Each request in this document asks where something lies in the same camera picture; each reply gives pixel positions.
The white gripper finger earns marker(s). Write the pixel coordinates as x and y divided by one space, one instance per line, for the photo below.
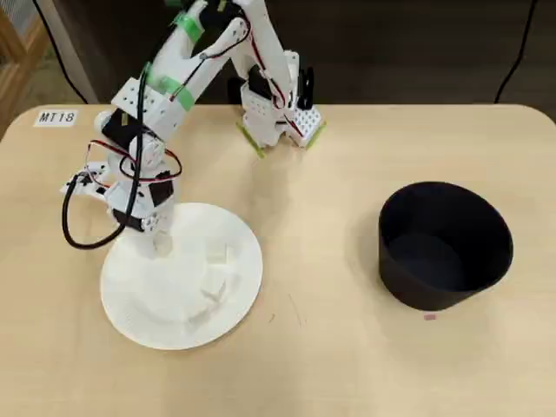
145 245

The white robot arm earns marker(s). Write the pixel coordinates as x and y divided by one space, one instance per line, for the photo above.
174 69

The white paper plate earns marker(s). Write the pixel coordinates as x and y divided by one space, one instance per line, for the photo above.
152 304

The black pot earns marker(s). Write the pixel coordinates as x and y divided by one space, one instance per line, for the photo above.
412 295

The white MT18 label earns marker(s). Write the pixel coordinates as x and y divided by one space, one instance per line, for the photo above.
55 117

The green tape strip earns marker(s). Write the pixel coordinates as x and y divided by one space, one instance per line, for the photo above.
251 140
319 132

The black table clamp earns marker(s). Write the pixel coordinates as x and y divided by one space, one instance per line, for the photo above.
306 87

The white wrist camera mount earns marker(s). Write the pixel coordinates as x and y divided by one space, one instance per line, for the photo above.
82 184

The light grey post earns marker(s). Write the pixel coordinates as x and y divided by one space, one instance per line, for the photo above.
78 69

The white perforated base plate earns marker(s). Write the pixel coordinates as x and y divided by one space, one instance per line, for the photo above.
308 123

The light wooden frame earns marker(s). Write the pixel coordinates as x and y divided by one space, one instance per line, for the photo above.
17 56

